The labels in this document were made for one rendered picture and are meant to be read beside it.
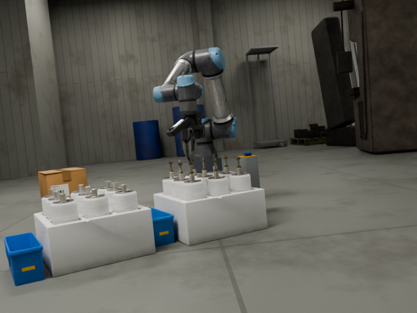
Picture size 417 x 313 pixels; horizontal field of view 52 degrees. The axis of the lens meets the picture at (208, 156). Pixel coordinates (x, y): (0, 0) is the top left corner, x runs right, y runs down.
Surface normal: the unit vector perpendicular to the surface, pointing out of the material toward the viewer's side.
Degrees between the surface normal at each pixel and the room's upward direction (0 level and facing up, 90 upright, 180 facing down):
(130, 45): 90
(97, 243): 90
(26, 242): 88
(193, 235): 90
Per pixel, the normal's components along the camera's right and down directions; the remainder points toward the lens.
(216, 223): 0.44, 0.01
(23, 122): 0.06, 0.06
